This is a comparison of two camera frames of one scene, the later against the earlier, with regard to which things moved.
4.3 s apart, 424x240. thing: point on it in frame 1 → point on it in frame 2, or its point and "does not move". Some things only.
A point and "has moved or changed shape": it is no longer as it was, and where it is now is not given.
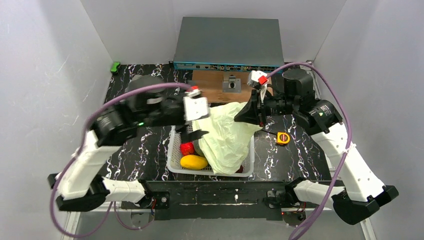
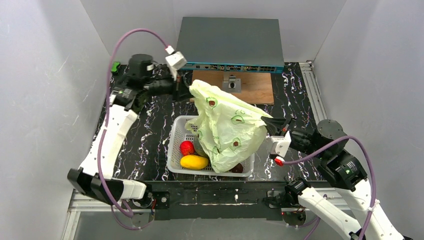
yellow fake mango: (193, 162) does not move
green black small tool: (114, 69) does not move
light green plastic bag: (226, 146) has moved or changed shape
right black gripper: (261, 108) → (285, 126)
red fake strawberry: (187, 148) does not move
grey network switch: (228, 44) does not move
